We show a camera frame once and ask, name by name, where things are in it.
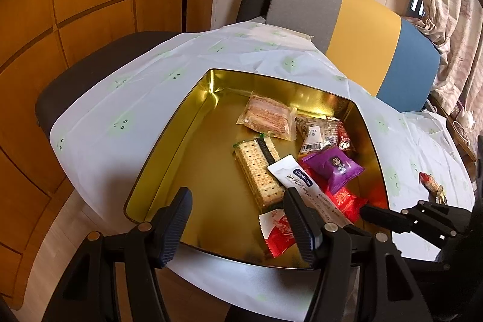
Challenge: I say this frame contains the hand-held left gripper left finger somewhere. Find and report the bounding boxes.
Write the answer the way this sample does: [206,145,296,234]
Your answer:
[41,187,194,322]

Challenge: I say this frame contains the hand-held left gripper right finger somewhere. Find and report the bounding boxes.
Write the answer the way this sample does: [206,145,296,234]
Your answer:
[283,188,427,322]

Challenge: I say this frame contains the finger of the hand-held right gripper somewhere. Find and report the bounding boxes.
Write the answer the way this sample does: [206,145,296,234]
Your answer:
[360,206,446,243]
[402,200,472,232]

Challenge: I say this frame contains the red and white snack packet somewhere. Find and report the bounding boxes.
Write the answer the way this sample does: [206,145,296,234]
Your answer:
[258,209,302,258]

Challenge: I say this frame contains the white sachet with black print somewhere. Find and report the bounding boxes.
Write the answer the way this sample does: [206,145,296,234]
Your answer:
[267,155,355,226]

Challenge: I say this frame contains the purple snack packet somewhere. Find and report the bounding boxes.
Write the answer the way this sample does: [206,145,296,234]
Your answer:
[302,145,366,192]

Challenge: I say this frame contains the cracker packet with dark stripe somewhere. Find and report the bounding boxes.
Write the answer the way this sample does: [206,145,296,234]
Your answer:
[232,133,289,211]

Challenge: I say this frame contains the gold tin box maroon sides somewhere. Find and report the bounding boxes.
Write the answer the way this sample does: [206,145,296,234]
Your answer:
[123,69,391,270]

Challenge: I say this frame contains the small red patterned packet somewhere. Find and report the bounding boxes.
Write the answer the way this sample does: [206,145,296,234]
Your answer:
[326,116,353,152]

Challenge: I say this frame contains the clear packet with white label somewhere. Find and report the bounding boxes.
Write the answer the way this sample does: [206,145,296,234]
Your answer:
[294,115,340,157]

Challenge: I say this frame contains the clear wafer packet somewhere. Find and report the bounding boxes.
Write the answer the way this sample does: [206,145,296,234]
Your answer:
[236,92,299,142]

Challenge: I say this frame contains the small red candy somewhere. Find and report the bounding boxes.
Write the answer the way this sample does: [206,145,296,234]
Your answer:
[419,171,444,194]

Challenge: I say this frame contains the wooden tray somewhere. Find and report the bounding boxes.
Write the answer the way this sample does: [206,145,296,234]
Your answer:
[448,118,479,161]

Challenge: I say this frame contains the white teapot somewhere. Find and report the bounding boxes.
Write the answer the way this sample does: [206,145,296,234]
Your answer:
[457,108,477,127]

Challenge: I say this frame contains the white tablecloth with green prints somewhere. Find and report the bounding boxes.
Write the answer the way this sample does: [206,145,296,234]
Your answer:
[49,16,477,322]

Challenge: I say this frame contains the black chair seat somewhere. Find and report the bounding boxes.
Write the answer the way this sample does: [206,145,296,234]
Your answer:
[35,31,189,139]

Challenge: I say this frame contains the grey yellow blue chair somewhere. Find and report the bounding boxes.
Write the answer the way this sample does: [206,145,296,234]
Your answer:
[266,0,441,112]

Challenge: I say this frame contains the patterned beige curtain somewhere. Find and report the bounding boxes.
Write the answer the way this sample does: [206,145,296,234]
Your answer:
[413,0,483,115]

